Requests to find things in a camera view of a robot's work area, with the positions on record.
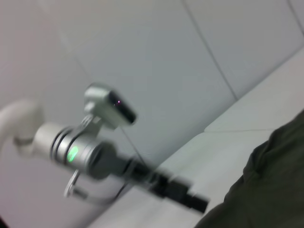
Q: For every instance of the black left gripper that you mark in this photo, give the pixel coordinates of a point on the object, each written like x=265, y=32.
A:
x=152, y=178

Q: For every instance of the dark green FREE T-shirt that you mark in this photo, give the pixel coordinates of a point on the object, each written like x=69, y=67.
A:
x=261, y=185

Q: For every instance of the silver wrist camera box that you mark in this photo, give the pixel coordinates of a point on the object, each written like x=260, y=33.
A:
x=111, y=107

